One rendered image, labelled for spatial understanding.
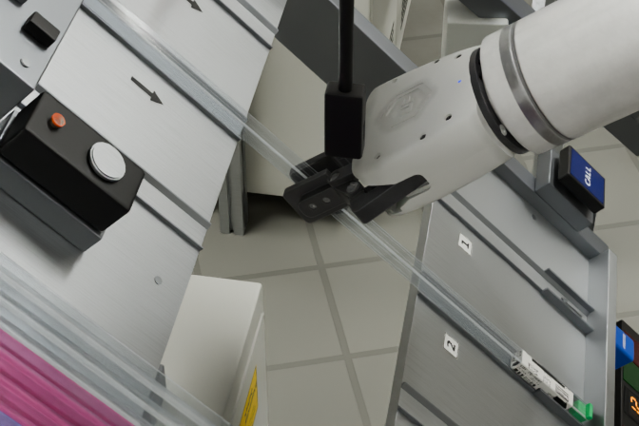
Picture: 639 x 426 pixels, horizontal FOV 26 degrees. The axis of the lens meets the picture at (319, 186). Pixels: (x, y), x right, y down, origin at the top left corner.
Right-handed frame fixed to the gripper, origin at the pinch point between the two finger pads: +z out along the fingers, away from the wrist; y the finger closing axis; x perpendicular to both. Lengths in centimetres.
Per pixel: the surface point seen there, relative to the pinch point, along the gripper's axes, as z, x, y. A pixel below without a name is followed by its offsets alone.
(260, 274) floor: 76, 59, -84
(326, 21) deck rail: 1.7, -2.5, -19.1
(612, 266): -5.8, 30.1, -17.2
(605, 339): -5.5, 29.6, -8.1
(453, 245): -1.1, 13.9, -6.6
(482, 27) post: 0.2, 15.0, -39.7
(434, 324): -1.0, 13.2, 2.5
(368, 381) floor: 60, 72, -64
